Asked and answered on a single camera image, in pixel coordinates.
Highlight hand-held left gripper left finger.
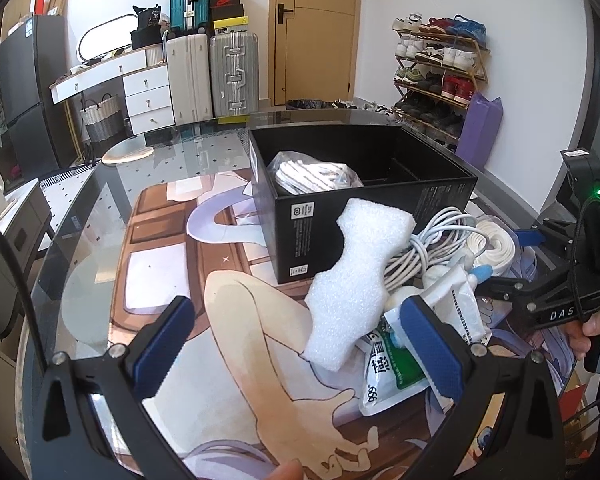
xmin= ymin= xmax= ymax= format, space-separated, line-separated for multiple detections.
xmin=27 ymin=296 xmax=198 ymax=480

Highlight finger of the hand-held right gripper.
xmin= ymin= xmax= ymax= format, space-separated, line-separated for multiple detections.
xmin=472 ymin=272 xmax=556 ymax=308
xmin=512 ymin=220 xmax=576 ymax=261

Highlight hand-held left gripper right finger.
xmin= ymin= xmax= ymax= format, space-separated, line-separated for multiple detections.
xmin=399 ymin=296 xmax=566 ymax=480

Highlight white rope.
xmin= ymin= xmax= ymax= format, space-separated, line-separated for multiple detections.
xmin=471 ymin=216 xmax=519 ymax=277

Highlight white cable bundle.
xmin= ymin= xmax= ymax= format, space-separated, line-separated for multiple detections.
xmin=384 ymin=208 xmax=482 ymax=292

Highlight white foam piece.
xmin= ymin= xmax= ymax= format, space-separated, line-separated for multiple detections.
xmin=304 ymin=198 xmax=417 ymax=372

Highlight black cardboard box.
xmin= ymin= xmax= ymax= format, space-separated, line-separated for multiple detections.
xmin=249 ymin=124 xmax=479 ymax=285

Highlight person's right hand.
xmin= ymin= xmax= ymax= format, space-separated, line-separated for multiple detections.
xmin=564 ymin=300 xmax=600 ymax=356

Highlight person's left hand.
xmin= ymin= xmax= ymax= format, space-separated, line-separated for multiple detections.
xmin=272 ymin=460 xmax=306 ymax=480

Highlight printed table mat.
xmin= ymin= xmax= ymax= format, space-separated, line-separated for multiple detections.
xmin=62 ymin=167 xmax=600 ymax=480

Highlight purple bag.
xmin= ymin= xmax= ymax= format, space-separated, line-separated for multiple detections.
xmin=454 ymin=92 xmax=505 ymax=170

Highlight wooden shoe rack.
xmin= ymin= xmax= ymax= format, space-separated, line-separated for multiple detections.
xmin=392 ymin=27 xmax=491 ymax=149

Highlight black white patterned rug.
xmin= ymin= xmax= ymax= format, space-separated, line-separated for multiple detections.
xmin=39 ymin=110 xmax=253 ymax=196

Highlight plastic bag with striped cloth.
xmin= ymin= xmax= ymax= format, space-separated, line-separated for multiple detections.
xmin=272 ymin=151 xmax=364 ymax=196

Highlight scattered loose shoes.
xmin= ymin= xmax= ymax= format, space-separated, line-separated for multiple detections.
xmin=327 ymin=98 xmax=397 ymax=115

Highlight grey white woven basket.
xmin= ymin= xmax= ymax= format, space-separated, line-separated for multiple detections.
xmin=79 ymin=93 xmax=126 ymax=144

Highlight white dresser with drawers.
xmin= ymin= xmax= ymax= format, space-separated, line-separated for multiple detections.
xmin=49 ymin=50 xmax=176 ymax=136

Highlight white suitcase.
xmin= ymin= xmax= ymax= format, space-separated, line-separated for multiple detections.
xmin=165 ymin=34 xmax=215 ymax=124

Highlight silver suitcase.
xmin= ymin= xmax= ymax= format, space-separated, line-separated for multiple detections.
xmin=209 ymin=31 xmax=260 ymax=118

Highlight grey refrigerator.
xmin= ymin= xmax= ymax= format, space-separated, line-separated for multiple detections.
xmin=0 ymin=15 xmax=79 ymax=182

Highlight wooden door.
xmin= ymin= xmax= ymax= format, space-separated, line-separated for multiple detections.
xmin=269 ymin=0 xmax=364 ymax=107

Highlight oval mirror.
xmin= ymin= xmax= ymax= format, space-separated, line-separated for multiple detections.
xmin=76 ymin=12 xmax=141 ymax=64

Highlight black bag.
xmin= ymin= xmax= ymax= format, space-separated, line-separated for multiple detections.
xmin=129 ymin=4 xmax=164 ymax=51

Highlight black cable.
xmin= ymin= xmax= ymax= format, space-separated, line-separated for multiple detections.
xmin=0 ymin=206 xmax=49 ymax=362

